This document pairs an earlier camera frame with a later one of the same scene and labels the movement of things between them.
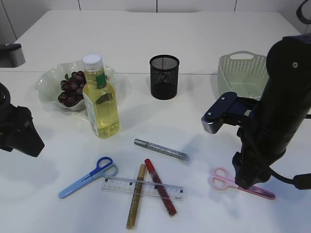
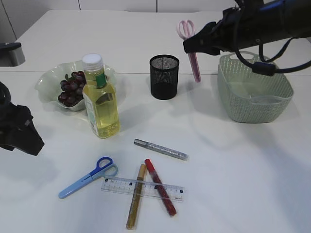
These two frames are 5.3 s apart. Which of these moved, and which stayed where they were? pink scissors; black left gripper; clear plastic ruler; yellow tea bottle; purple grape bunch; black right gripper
Moved: pink scissors; black right gripper
Stayed: clear plastic ruler; black left gripper; purple grape bunch; yellow tea bottle
